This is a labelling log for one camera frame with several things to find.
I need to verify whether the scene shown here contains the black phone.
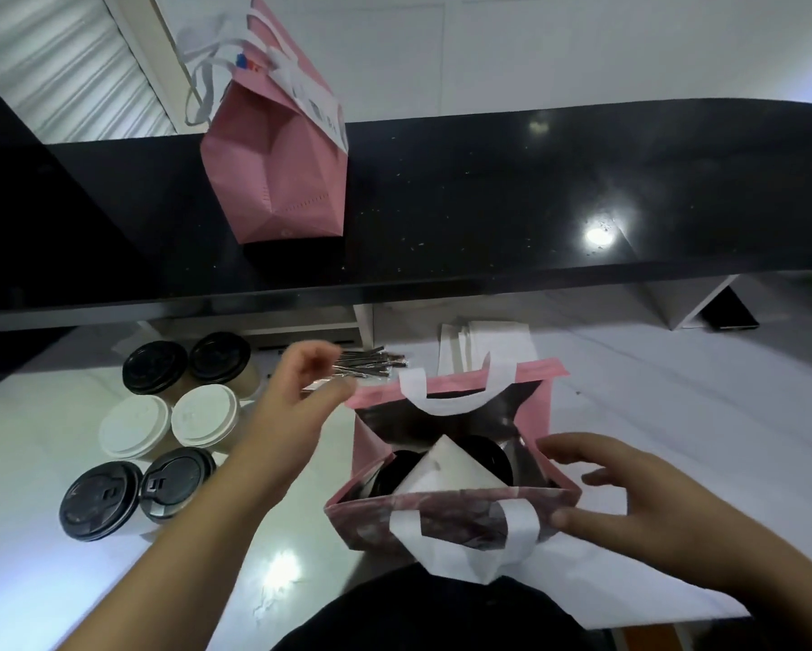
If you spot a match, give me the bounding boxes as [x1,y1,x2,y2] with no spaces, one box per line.
[700,286,761,332]

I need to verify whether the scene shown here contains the cream shutter side frame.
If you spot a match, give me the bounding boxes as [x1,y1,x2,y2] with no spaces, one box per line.
[100,0,207,137]

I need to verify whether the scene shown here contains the pink paper bag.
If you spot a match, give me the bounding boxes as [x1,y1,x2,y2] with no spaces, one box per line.
[324,355,583,585]
[182,0,350,245]

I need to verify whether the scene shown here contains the pile of straws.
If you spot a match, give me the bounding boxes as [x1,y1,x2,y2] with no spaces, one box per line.
[304,344,408,394]

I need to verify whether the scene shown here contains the cluster of lidded paper cups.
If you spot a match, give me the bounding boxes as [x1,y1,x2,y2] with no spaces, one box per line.
[58,331,265,543]

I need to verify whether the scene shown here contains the black glossy counter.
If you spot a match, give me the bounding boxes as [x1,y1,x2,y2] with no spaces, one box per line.
[0,98,812,333]

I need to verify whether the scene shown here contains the white triangular support bracket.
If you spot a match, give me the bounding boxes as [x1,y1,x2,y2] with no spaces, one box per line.
[639,274,739,331]

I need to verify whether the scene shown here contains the person's black shirt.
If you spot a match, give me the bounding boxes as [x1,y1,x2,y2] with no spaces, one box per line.
[269,561,610,651]

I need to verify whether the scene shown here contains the person's left forearm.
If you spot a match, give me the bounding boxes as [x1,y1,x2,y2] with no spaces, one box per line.
[56,460,298,651]

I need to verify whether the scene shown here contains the person's right hand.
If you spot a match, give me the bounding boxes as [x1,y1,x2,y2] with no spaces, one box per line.
[535,431,759,590]

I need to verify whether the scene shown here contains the person's left hand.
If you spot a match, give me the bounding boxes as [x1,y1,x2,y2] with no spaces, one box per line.
[239,340,358,499]

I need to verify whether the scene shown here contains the tall black glossy cabinet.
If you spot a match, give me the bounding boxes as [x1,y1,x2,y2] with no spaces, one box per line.
[0,63,176,313]

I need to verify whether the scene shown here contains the white roller shutter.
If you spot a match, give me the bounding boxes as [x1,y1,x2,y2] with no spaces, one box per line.
[0,0,176,145]

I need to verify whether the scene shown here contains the stack of white napkins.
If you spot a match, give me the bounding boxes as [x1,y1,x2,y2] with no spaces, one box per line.
[437,321,540,373]

